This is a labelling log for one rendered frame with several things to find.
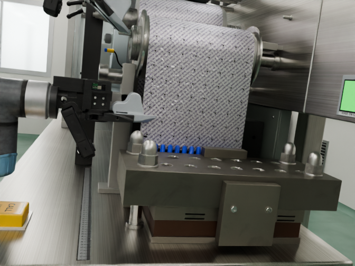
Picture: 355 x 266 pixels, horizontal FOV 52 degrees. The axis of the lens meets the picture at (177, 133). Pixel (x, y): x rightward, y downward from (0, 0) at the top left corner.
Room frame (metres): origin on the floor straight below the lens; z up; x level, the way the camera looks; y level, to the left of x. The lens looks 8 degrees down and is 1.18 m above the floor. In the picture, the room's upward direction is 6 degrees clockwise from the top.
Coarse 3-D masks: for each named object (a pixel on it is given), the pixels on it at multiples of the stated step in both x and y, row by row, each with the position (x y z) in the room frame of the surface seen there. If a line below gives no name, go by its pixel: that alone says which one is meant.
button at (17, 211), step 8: (0, 208) 0.61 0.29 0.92; (8, 208) 0.61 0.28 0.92; (16, 208) 0.62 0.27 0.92; (24, 208) 0.62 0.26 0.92; (0, 216) 0.58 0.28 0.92; (8, 216) 0.59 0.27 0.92; (16, 216) 0.59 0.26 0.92; (24, 216) 0.61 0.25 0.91; (0, 224) 0.58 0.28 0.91; (8, 224) 0.59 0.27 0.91; (16, 224) 0.59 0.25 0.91
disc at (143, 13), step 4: (144, 12) 0.79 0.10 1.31; (140, 16) 0.86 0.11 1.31; (144, 16) 0.78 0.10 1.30; (144, 20) 0.78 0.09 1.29; (144, 24) 0.77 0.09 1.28; (144, 28) 0.76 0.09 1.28; (144, 32) 0.76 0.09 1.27; (144, 36) 0.76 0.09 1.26; (144, 40) 0.76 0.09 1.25; (144, 44) 0.76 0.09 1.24; (144, 48) 0.76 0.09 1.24; (144, 52) 0.76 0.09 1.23; (140, 60) 0.78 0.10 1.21; (140, 64) 0.78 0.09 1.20; (140, 68) 0.78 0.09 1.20; (136, 72) 0.83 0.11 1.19; (140, 72) 0.79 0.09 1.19; (136, 76) 0.82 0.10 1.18
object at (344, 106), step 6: (348, 84) 0.63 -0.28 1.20; (354, 84) 0.61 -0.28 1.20; (348, 90) 0.63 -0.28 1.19; (354, 90) 0.61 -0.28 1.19; (342, 96) 0.64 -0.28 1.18; (348, 96) 0.62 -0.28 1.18; (354, 96) 0.61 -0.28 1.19; (342, 102) 0.63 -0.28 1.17; (348, 102) 0.62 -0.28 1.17; (354, 102) 0.61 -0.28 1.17; (342, 108) 0.63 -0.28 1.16; (348, 108) 0.62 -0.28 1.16; (354, 108) 0.60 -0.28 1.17
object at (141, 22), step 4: (140, 20) 0.83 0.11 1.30; (148, 20) 0.80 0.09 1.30; (140, 24) 0.82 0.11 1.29; (148, 24) 0.79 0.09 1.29; (148, 28) 0.78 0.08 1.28; (148, 32) 0.78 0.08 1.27; (148, 36) 0.77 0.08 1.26; (148, 40) 0.77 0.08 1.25; (256, 44) 0.84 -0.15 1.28; (140, 48) 0.78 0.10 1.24; (256, 48) 0.83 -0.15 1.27; (140, 52) 0.78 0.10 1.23; (256, 52) 0.83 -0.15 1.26; (140, 56) 0.78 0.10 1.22; (144, 56) 0.78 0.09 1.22; (256, 56) 0.83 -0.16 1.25; (144, 60) 0.79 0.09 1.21; (136, 64) 0.82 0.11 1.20; (144, 64) 0.79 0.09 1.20; (136, 68) 0.82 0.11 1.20; (144, 68) 0.81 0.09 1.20; (252, 72) 0.84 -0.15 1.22
